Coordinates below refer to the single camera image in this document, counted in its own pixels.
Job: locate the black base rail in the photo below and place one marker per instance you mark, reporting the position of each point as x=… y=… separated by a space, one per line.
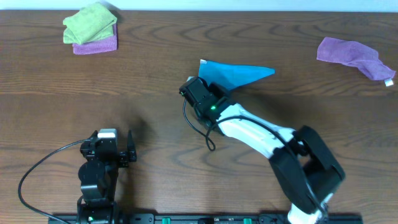
x=265 y=218

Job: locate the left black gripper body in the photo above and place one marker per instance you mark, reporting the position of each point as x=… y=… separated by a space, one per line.
x=123 y=157

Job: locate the folded purple cloth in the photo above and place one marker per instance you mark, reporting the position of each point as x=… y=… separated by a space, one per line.
x=108 y=44

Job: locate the folded green cloth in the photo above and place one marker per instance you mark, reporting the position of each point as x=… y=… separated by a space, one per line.
x=93 y=22

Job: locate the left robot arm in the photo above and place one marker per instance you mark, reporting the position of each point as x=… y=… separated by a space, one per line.
x=99 y=174

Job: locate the blue cloth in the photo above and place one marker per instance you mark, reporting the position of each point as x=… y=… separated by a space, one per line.
x=231 y=76

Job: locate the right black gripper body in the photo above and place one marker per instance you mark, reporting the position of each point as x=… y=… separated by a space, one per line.
x=219 y=91

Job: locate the crumpled purple cloth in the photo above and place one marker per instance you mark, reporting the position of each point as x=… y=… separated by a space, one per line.
x=358 y=55

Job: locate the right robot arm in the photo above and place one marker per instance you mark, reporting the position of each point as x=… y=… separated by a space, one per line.
x=307 y=171

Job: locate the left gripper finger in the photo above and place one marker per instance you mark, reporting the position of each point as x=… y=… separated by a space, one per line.
x=130 y=143
x=94 y=135

